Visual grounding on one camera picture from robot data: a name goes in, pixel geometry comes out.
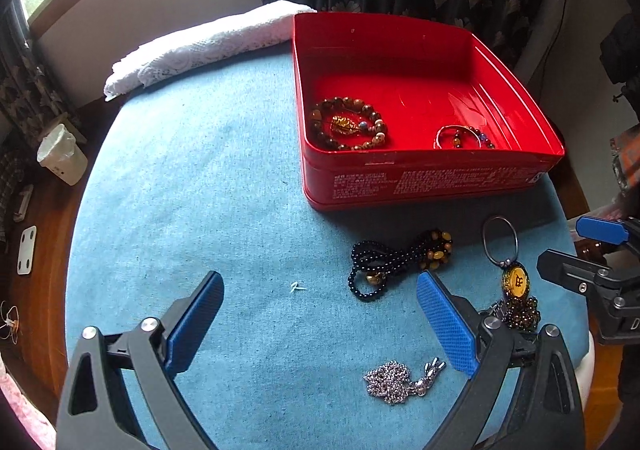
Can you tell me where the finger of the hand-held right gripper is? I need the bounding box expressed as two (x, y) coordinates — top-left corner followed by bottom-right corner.
(536, 249), (626, 303)
(576, 216), (640, 246)

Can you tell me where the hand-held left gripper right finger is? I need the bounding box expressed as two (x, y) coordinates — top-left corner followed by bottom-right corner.
(416, 271), (586, 450)

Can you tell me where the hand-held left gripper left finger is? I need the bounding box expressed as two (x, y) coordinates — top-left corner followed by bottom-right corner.
(55, 271), (225, 450)

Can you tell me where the yellow pendant keychain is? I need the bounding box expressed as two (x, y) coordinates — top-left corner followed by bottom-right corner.
(481, 215), (532, 316)

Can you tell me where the silver chain necklace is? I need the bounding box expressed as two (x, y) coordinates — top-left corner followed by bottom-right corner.
(363, 357), (446, 405)

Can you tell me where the black bead necklace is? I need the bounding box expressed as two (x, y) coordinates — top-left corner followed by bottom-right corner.
(348, 229), (454, 302)

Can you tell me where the red tin box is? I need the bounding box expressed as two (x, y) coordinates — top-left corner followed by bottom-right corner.
(291, 12), (566, 212)

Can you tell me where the orange and black box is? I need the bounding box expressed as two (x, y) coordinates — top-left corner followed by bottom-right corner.
(609, 127), (640, 191)

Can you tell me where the blue tablecloth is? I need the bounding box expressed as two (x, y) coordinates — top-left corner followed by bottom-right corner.
(65, 50), (588, 450)

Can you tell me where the dark object on stand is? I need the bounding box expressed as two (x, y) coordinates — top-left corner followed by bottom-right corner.
(599, 12), (640, 86)

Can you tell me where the white floor scale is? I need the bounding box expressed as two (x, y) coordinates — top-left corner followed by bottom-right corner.
(16, 225), (38, 277)

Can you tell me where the pink cloth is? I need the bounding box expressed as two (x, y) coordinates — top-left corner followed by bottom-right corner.
(0, 360), (56, 450)

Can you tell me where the small white floor device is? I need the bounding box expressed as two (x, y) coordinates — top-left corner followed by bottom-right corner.
(12, 184), (35, 223)

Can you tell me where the white trash bin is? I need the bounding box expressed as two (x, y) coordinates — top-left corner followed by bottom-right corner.
(36, 123), (89, 187)

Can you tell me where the white lace cloth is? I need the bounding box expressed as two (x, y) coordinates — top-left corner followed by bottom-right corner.
(103, 0), (318, 102)

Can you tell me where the dark patterned side curtain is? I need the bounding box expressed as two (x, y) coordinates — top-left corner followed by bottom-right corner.
(0, 0), (83, 151)

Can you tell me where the bead bracelet with silver ring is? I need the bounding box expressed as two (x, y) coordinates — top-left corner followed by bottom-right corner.
(433, 125), (497, 151)

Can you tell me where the tangled wire on floor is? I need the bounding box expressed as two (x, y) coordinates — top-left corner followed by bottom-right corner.
(0, 300), (23, 346)

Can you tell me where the white rolled post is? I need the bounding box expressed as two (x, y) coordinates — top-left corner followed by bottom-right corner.
(515, 0), (573, 91)

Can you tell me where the brown bead bracelet gold charm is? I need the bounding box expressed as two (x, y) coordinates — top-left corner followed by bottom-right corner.
(308, 97), (390, 152)

